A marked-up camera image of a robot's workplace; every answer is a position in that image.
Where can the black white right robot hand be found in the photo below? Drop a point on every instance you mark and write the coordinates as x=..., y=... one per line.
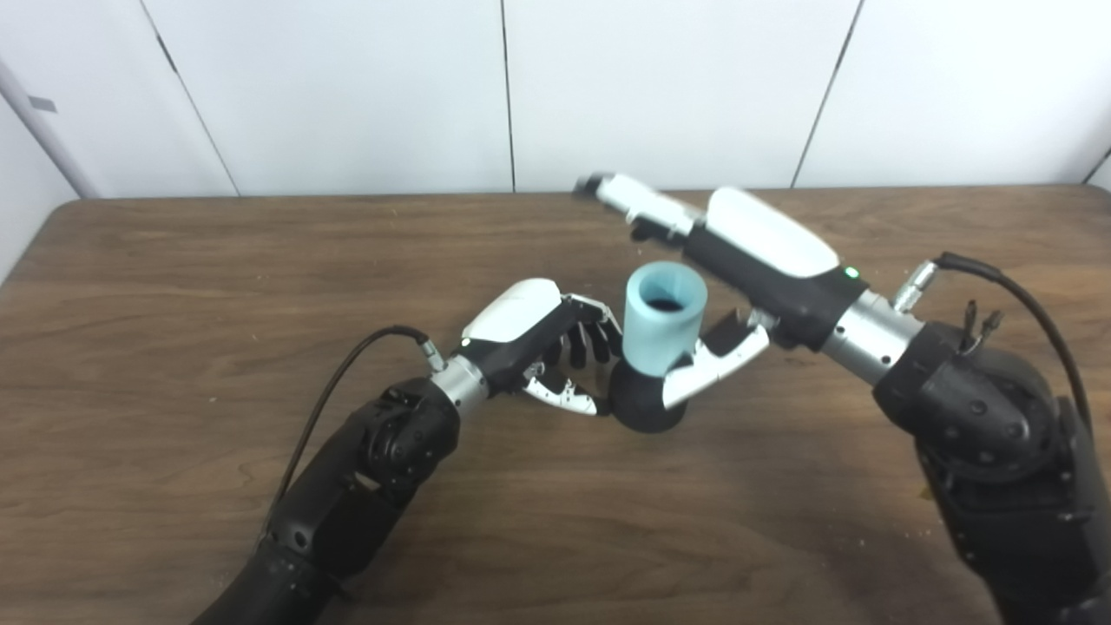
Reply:
x=772, y=252

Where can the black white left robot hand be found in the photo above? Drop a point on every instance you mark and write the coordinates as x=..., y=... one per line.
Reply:
x=512, y=321

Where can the light blue cylinder cup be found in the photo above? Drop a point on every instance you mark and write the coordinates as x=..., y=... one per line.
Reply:
x=660, y=343

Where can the black flared nozzle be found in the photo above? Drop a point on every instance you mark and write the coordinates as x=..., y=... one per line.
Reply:
x=638, y=404

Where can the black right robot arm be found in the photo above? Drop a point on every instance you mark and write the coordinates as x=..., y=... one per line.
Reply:
x=998, y=451

